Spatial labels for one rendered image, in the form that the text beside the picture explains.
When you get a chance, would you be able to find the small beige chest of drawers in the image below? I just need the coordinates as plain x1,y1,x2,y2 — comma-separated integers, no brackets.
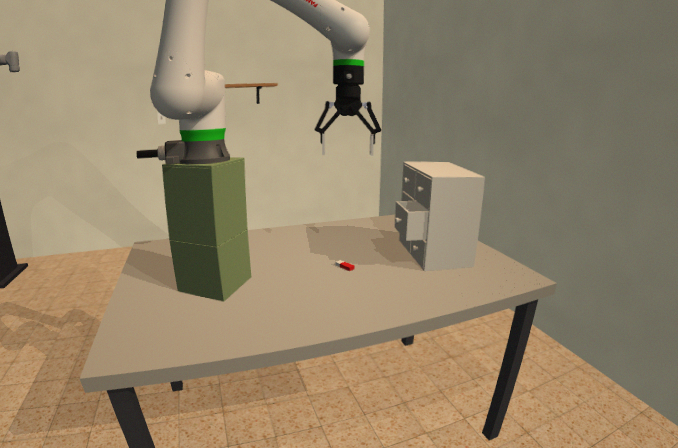
402,162,485,271

